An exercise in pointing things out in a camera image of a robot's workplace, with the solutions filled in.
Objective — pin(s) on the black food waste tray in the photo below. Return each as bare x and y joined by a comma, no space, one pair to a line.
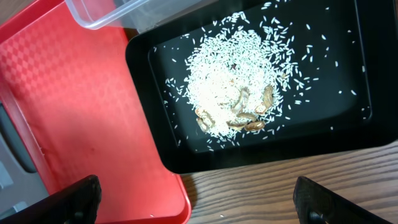
377,22

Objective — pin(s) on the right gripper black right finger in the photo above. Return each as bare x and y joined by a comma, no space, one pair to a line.
317,204

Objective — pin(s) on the clear plastic waste bin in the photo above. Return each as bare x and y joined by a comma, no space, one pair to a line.
141,15

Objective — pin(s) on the pile of rice and scraps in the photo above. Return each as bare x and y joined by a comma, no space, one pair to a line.
263,73

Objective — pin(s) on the grey plastic dishwasher rack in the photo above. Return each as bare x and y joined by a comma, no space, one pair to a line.
21,185

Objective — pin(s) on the red plastic tray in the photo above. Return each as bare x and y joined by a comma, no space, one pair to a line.
69,92

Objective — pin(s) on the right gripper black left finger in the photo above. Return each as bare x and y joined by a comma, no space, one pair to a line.
77,203

